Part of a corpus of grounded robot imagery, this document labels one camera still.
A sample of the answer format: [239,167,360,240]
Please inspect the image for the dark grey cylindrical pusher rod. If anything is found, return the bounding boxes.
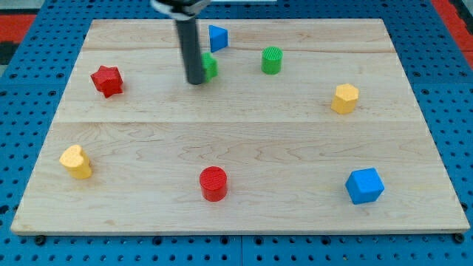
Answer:
[175,17,205,85]

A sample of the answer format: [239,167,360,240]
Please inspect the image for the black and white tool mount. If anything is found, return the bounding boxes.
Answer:
[150,0,211,20]

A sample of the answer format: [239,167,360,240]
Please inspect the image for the green star block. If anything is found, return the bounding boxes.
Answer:
[202,52,218,83]

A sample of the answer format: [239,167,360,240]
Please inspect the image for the red star block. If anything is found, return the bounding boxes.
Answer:
[90,66,123,98]

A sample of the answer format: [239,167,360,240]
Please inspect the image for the blue triangle block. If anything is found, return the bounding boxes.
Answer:
[208,25,228,52]

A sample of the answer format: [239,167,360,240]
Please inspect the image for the green cylinder block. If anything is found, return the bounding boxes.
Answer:
[261,47,283,75]

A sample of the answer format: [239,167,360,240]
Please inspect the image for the light wooden board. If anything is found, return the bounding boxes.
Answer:
[11,18,470,236]

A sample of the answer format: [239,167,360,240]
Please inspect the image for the red cylinder block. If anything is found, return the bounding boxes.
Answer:
[200,166,228,202]

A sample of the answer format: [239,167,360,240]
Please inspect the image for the yellow heart block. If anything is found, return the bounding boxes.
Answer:
[59,144,92,180]

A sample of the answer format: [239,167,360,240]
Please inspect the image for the yellow hexagon block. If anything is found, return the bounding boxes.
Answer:
[330,83,359,115]

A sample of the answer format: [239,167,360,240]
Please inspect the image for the blue cube block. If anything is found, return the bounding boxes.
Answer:
[345,168,385,205]

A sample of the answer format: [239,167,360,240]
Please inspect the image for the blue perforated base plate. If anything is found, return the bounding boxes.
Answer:
[1,1,472,265]

